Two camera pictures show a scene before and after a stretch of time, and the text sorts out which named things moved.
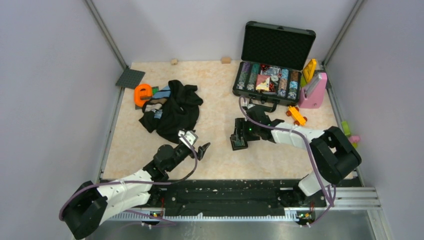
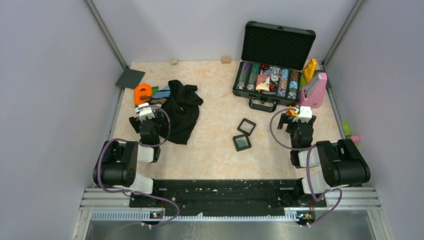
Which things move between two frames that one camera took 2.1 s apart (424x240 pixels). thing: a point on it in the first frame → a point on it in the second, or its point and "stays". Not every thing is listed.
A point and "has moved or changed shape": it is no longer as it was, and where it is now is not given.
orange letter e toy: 143,93 stays
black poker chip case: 273,57 stays
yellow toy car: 294,112 stays
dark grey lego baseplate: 130,78 stays
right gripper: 241,124 → 286,119
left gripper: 201,150 → 135,122
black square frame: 238,142 has moved or changed shape
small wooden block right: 226,60 stays
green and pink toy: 354,139 stays
